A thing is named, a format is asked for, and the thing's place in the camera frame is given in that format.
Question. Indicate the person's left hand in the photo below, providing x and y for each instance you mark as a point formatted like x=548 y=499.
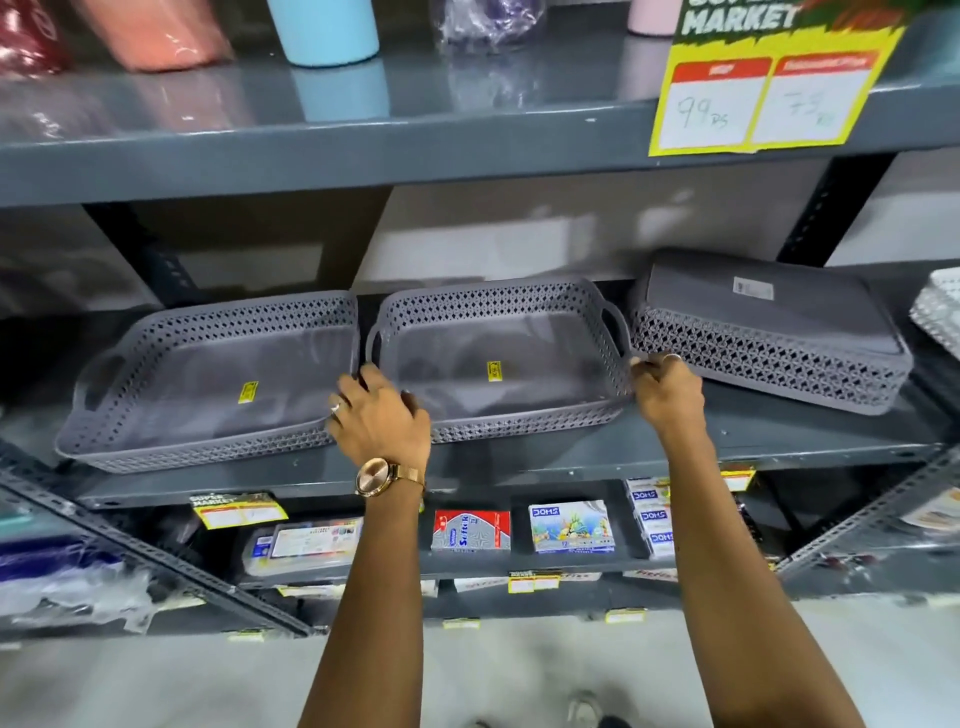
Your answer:
x=382 y=427

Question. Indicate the person's right hand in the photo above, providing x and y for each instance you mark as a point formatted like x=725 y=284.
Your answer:
x=669 y=397

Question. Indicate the person's right fingers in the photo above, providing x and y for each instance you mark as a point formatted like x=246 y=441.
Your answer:
x=656 y=364

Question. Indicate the person's left thumb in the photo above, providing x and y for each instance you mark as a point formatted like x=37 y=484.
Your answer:
x=409 y=402

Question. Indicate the grey perforated plastic basket tray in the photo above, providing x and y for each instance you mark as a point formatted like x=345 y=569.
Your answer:
x=772 y=330
x=487 y=337
x=210 y=390

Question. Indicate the person's left forearm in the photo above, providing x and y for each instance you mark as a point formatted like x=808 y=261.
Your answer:
x=375 y=600

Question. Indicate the person's right forearm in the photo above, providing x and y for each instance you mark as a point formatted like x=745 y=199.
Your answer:
x=742 y=585

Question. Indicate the rose gold wristwatch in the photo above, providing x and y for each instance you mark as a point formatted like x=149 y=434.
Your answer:
x=373 y=477

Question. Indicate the yellow price sticker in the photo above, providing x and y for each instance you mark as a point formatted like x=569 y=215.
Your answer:
x=494 y=370
x=248 y=392

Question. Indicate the white barcode sticker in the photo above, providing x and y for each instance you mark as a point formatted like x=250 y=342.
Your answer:
x=752 y=289

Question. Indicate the white blue stationery box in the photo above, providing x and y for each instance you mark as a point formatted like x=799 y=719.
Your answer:
x=654 y=517
x=661 y=543
x=647 y=492

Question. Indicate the small yellow shelf label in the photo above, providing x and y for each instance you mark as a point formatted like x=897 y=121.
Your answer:
x=535 y=582
x=622 y=616
x=738 y=478
x=460 y=622
x=246 y=635

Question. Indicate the red white stationery box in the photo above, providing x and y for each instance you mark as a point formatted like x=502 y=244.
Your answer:
x=471 y=531

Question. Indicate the clear plastic stationery case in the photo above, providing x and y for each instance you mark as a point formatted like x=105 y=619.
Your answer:
x=307 y=546

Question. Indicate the colourful cartoon crayon box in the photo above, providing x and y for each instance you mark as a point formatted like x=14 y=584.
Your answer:
x=568 y=527

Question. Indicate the black yellow shelf sign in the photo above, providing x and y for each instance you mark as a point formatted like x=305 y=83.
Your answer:
x=240 y=511

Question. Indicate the white perforated plastic basket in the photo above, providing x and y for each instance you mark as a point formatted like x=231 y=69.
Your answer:
x=937 y=307

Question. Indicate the yellow red price sign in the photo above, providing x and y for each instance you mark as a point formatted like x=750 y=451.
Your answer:
x=772 y=97

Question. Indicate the grey metal shelving rack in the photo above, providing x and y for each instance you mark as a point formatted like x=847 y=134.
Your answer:
x=300 y=127

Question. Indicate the white packaged item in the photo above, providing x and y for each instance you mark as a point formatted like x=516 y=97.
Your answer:
x=934 y=514

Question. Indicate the pink tumbler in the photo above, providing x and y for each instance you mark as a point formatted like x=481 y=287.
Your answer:
x=654 y=15

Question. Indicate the white shoe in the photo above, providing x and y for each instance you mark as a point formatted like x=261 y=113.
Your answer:
x=583 y=711

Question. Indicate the light blue tumbler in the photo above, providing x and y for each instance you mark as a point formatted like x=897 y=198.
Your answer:
x=322 y=30

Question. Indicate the clear plastic wrapped goods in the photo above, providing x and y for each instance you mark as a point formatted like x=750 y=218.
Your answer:
x=67 y=577

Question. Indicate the salmon orange container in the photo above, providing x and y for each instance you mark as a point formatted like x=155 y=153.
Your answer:
x=157 y=34

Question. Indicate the dark red container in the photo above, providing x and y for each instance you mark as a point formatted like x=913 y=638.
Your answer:
x=30 y=34

